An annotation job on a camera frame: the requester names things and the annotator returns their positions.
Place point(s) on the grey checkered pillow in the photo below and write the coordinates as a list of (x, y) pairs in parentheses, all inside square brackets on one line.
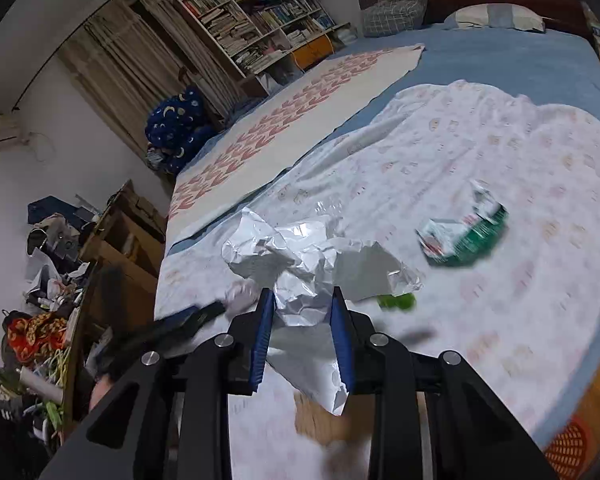
[(395, 7)]

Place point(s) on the silver foil paper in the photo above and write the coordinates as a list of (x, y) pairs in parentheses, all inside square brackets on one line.
[(300, 260)]

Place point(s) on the red patterned cloth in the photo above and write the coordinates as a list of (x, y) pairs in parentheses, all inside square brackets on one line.
[(35, 335)]

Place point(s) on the clutter pile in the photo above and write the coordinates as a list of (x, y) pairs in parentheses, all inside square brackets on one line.
[(50, 240)]

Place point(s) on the bed with blue sheet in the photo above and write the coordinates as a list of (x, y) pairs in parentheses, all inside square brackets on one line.
[(505, 60)]

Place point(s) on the white printed blanket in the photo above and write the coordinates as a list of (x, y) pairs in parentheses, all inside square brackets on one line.
[(480, 150)]

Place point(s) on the green white snack packet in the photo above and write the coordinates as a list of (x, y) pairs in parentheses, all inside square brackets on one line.
[(460, 240)]

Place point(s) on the white bookshelf with books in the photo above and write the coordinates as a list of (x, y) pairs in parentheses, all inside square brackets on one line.
[(250, 15)]

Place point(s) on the small white paper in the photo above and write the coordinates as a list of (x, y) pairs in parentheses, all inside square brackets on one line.
[(241, 297)]

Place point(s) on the blue moon-print cloth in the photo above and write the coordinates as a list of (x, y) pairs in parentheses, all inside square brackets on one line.
[(177, 125)]

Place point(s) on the orange storage box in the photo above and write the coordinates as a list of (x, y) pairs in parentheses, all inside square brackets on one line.
[(310, 52)]

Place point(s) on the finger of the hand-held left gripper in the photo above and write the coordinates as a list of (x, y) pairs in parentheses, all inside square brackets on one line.
[(195, 315)]

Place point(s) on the wooden desk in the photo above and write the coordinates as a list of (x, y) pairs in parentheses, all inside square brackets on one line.
[(120, 250)]

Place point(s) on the black curtain rod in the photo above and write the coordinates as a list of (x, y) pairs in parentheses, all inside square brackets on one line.
[(80, 20)]

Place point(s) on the cream red-patterned mat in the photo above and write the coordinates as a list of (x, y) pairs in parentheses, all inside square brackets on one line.
[(290, 115)]

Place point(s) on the small green plastic piece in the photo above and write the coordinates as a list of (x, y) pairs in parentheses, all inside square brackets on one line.
[(397, 302)]

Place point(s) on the beige curtains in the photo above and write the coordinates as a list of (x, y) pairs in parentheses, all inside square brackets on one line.
[(125, 60)]

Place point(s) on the red plastic basket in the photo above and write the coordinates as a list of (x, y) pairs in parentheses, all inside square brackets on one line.
[(570, 447)]

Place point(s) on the blue white striped pillow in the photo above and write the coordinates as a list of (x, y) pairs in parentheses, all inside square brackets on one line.
[(495, 16)]

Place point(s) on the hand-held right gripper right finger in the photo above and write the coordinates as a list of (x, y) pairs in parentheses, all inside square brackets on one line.
[(343, 345)]

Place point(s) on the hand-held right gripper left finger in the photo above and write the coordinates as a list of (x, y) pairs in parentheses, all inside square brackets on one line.
[(261, 342)]

